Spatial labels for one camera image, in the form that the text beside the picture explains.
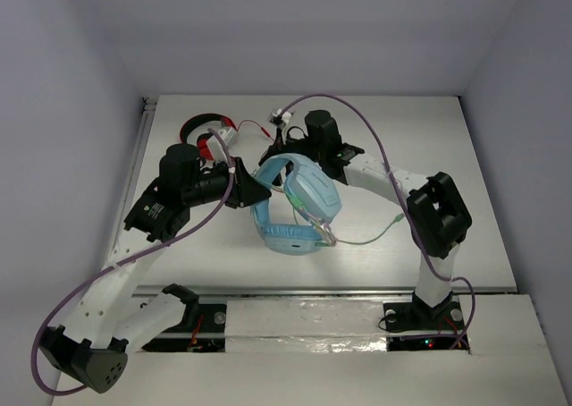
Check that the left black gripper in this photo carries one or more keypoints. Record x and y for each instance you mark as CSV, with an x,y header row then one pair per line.
x,y
239,182

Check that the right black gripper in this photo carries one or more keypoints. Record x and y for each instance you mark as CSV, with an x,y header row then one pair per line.
x,y
281,147

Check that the light blue headphones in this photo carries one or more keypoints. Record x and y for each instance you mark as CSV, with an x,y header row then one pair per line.
x,y
311,194

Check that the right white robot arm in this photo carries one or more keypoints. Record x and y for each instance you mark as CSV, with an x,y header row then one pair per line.
x,y
437,215

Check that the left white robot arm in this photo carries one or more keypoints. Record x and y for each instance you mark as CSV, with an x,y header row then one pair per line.
x,y
84,343

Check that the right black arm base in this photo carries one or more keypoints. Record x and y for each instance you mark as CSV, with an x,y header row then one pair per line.
x,y
414,326

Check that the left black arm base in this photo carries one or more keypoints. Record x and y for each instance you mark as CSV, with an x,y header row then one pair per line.
x,y
200,330

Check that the red black headphones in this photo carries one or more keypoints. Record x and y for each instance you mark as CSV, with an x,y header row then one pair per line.
x,y
195,131

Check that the white foam block with tape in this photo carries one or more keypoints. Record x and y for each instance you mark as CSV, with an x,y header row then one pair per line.
x,y
304,326

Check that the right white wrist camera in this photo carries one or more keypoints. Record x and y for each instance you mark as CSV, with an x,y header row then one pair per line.
x,y
280,118

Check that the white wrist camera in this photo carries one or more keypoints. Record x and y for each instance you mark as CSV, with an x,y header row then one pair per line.
x,y
223,138
280,118

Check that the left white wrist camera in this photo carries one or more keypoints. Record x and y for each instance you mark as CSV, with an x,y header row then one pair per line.
x,y
223,138

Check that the aluminium rail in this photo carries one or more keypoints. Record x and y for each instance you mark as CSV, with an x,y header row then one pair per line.
x,y
148,290

